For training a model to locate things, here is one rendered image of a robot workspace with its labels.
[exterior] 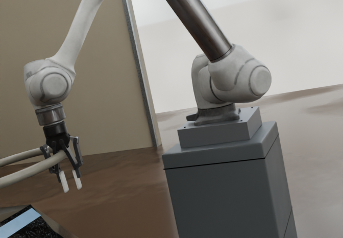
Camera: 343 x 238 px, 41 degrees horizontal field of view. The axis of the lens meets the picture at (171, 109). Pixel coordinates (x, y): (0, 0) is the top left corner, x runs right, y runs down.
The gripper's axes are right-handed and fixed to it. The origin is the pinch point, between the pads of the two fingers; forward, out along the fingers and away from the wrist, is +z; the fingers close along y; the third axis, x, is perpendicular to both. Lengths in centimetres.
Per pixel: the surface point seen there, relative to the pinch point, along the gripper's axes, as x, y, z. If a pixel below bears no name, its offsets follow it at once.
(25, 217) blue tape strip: 19.5, 9.4, 3.3
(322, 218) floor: -133, -97, 90
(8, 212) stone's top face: 17.5, 15.0, 1.1
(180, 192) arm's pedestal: -26.0, -31.2, 20.7
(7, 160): -20.9, 29.9, -9.3
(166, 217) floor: -181, 7, 84
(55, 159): 7.3, -0.1, -9.6
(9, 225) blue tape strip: 26.1, 11.3, 2.9
